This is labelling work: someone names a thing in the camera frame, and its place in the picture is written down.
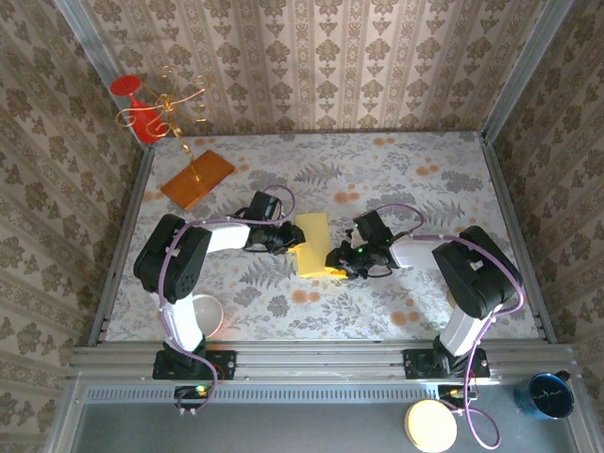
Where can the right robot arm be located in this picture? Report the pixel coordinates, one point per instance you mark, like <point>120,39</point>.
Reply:
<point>415,252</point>

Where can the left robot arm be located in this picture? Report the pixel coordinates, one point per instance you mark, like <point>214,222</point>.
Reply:
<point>226,236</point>

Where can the floral patterned table cover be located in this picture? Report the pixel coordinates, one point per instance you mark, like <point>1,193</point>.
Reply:
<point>330,307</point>

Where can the white bowl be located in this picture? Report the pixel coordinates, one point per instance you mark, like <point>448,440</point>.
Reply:
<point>210,313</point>

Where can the black controller box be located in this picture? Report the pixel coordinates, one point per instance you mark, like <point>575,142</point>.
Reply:
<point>193,394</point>
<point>455,394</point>

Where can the yellow round plate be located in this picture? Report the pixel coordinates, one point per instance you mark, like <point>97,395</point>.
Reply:
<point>431,424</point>

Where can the red wine glass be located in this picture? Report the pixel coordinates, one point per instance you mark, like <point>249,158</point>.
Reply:
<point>125,86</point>

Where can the blue mug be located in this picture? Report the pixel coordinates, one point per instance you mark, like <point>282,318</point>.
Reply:
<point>547,396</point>

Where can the long aluminium mounting rail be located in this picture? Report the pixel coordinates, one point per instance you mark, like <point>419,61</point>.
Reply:
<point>321,361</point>

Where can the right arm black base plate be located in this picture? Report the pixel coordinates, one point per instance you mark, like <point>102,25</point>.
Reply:
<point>415,363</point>

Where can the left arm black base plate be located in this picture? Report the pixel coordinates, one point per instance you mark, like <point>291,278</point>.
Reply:
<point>224,363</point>

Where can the aluminium table side rail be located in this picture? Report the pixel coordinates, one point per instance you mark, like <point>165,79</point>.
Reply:
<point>136,198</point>
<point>506,198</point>

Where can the aluminium frame post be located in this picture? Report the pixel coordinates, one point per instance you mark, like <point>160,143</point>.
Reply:
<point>94,56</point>
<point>528,61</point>

